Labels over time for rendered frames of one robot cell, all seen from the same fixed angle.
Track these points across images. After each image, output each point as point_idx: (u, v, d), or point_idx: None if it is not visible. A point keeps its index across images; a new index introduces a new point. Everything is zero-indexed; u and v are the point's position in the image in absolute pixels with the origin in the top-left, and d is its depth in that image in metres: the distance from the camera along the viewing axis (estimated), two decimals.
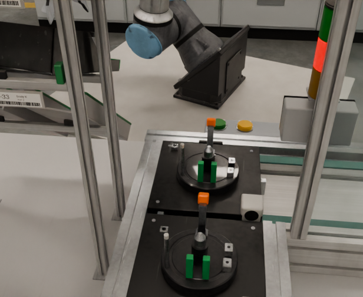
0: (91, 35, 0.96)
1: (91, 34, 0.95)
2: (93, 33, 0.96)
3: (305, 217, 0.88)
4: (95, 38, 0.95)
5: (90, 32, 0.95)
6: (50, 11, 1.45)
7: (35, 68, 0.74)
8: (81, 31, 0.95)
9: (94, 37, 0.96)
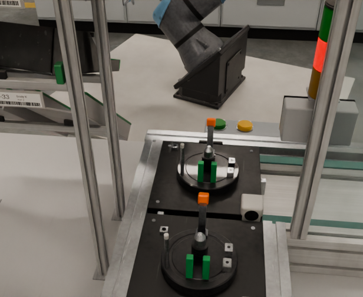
0: (91, 35, 0.96)
1: (91, 34, 0.95)
2: (93, 33, 0.96)
3: (305, 217, 0.88)
4: (95, 38, 0.95)
5: (90, 32, 0.95)
6: None
7: (35, 68, 0.74)
8: (81, 31, 0.95)
9: (94, 37, 0.96)
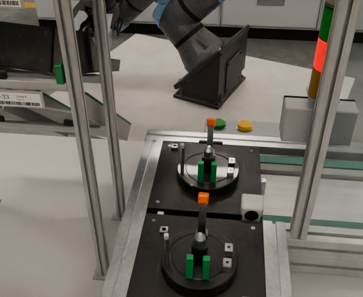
0: (91, 35, 0.96)
1: (91, 34, 0.95)
2: (93, 33, 0.96)
3: (305, 217, 0.88)
4: (95, 38, 0.95)
5: (90, 32, 0.95)
6: None
7: (35, 68, 0.74)
8: (81, 31, 0.95)
9: (94, 37, 0.96)
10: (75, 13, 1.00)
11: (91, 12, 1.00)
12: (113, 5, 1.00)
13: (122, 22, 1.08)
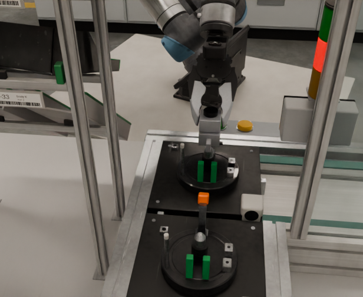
0: (217, 114, 0.95)
1: (216, 114, 0.95)
2: (218, 111, 0.96)
3: (305, 217, 0.88)
4: (220, 117, 0.95)
5: (215, 113, 0.95)
6: (194, 106, 0.96)
7: (35, 68, 0.74)
8: (206, 113, 0.95)
9: (220, 116, 0.96)
10: (191, 85, 0.97)
11: (207, 80, 0.97)
12: (230, 72, 0.96)
13: None
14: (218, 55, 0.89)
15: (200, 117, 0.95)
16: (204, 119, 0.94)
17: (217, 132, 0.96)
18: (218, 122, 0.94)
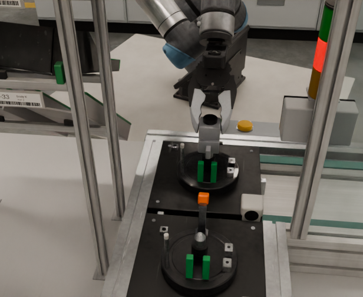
0: (216, 122, 0.97)
1: (215, 121, 0.96)
2: (217, 118, 0.97)
3: (305, 217, 0.88)
4: (220, 124, 0.97)
5: (215, 120, 0.96)
6: (194, 114, 0.98)
7: (35, 68, 0.74)
8: (205, 120, 0.96)
9: (219, 123, 0.97)
10: (191, 93, 0.98)
11: (207, 88, 0.98)
12: (229, 80, 0.97)
13: None
14: (217, 63, 0.90)
15: (200, 125, 0.96)
16: (203, 126, 0.96)
17: (216, 139, 0.97)
18: (217, 129, 0.95)
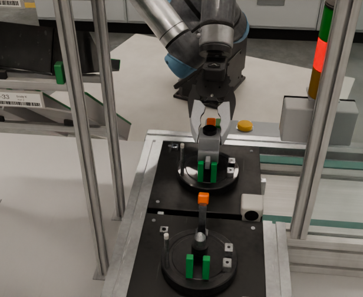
0: (215, 132, 0.98)
1: (215, 132, 0.98)
2: (217, 129, 0.98)
3: (305, 217, 0.88)
4: (219, 135, 0.98)
5: (214, 131, 0.98)
6: (193, 125, 0.99)
7: (35, 68, 0.74)
8: (205, 131, 0.98)
9: (218, 134, 0.98)
10: (191, 105, 1.00)
11: (206, 99, 1.00)
12: (228, 91, 0.99)
13: None
14: (217, 76, 0.92)
15: (199, 135, 0.98)
16: (203, 137, 0.97)
17: (215, 150, 0.99)
18: (217, 141, 0.97)
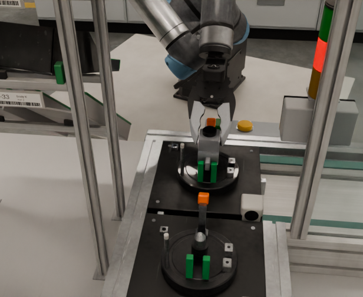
0: (215, 134, 0.98)
1: (215, 134, 0.98)
2: (216, 130, 0.99)
3: (305, 217, 0.88)
4: (219, 137, 0.98)
5: (214, 132, 0.98)
6: (193, 126, 0.99)
7: (35, 68, 0.74)
8: (205, 132, 0.98)
9: (218, 135, 0.98)
10: (191, 105, 1.00)
11: (206, 100, 1.00)
12: (228, 92, 0.99)
13: None
14: (217, 78, 0.92)
15: (199, 137, 0.98)
16: (203, 139, 0.97)
17: (215, 151, 0.99)
18: (217, 142, 0.97)
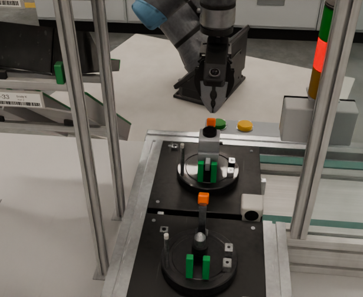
0: (215, 134, 0.98)
1: (215, 134, 0.98)
2: (216, 131, 0.98)
3: (305, 217, 0.88)
4: (219, 137, 0.98)
5: (214, 133, 0.98)
6: (205, 102, 1.08)
7: (35, 68, 0.74)
8: (205, 133, 0.98)
9: (218, 135, 0.98)
10: (198, 86, 1.06)
11: None
12: (230, 73, 1.03)
13: None
14: (217, 85, 0.96)
15: (199, 137, 0.98)
16: (203, 139, 0.97)
17: (215, 152, 0.99)
18: (217, 142, 0.97)
